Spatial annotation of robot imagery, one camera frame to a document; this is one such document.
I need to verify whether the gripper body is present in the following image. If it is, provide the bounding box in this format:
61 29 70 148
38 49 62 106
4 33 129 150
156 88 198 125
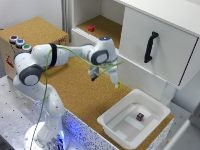
106 65 122 85

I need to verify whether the yellow block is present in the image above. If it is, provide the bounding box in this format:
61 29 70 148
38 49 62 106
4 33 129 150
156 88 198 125
114 81 122 90

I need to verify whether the white plastic box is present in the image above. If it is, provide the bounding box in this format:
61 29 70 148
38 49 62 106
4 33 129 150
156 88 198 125
96 88 172 150

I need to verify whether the pink block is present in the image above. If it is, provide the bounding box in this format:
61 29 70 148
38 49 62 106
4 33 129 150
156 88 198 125
87 24 95 33

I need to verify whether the purple block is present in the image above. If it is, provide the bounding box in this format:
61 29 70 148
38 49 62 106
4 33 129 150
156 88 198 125
135 112 145 122

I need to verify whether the white sliding door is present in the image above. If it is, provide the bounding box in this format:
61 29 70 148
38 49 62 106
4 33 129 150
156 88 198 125
118 6 200 89

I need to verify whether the white cabinet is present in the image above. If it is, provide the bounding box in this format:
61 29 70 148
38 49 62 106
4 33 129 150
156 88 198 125
70 0 200 108

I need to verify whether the green button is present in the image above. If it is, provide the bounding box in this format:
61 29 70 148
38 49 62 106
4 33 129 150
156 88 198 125
21 43 33 53

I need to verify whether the blue button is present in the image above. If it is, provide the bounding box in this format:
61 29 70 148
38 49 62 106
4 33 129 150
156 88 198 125
15 38 26 48

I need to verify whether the red button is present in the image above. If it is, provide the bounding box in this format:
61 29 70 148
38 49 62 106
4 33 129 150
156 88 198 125
8 34 19 45

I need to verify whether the black door handle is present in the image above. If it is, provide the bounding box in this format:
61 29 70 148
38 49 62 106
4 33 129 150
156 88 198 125
143 31 160 64

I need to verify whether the green cable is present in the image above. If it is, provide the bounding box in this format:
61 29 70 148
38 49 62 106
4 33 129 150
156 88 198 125
27 44 125 150

